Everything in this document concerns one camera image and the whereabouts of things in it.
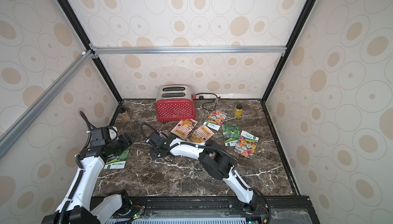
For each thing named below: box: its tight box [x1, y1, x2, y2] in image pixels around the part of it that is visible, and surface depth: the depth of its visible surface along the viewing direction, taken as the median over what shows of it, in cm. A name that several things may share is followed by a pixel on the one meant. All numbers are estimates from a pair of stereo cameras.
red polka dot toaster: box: [155, 84, 196, 121], surface depth 102 cm
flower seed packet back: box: [203, 110, 228, 131], surface depth 109 cm
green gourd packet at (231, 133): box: [221, 123, 242, 147], surface depth 102 cm
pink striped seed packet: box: [170, 118, 199, 140], surface depth 105 cm
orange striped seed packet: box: [186, 124, 215, 143], surface depth 102 cm
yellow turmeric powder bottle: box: [234, 103, 244, 119], surface depth 107 cm
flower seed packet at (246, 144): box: [233, 129, 260, 160], surface depth 99 cm
